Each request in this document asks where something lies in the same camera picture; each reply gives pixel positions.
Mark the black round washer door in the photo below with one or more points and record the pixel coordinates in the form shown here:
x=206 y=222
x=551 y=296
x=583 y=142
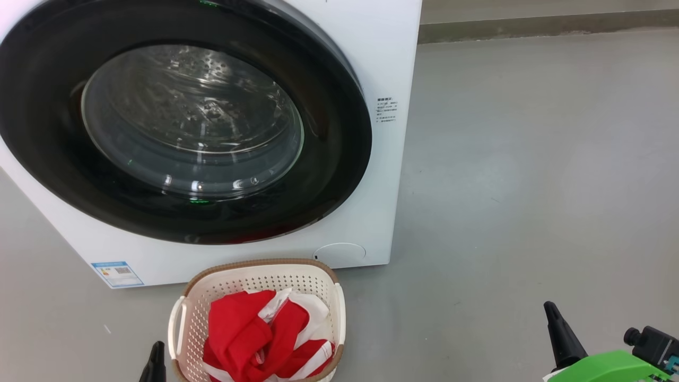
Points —
x=53 y=159

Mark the red and white garment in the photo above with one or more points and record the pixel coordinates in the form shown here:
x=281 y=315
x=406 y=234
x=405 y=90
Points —
x=233 y=329

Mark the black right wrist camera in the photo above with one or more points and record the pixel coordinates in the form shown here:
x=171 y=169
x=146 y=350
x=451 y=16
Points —
x=655 y=345

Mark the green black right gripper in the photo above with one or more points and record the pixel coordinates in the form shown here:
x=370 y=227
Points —
x=610 y=369

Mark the white front-load washing machine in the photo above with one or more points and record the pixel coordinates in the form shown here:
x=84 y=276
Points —
x=392 y=159

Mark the cream perforated laundry basket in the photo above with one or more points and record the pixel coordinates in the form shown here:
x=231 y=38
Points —
x=318 y=286

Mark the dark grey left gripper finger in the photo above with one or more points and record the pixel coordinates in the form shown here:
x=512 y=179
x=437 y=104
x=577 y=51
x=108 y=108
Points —
x=155 y=366

